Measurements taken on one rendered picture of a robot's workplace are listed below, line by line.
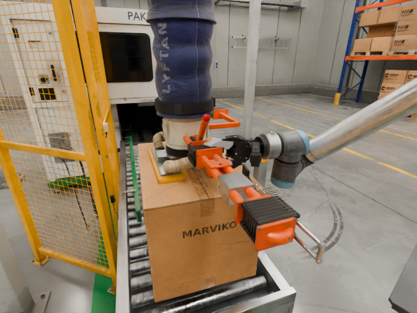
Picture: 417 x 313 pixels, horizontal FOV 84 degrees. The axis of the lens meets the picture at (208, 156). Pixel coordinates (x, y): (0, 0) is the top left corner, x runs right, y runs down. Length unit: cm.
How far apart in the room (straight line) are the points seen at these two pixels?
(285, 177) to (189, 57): 52
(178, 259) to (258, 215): 49
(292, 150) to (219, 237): 39
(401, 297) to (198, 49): 106
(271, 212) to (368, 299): 173
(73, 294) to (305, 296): 158
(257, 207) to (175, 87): 52
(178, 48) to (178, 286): 81
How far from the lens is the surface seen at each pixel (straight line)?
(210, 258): 90
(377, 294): 218
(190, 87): 82
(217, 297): 117
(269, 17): 1124
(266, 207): 45
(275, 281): 118
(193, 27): 83
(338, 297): 204
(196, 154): 68
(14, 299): 190
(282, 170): 87
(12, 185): 207
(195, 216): 77
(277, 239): 41
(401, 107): 88
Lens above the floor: 148
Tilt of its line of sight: 22 degrees down
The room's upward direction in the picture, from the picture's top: straight up
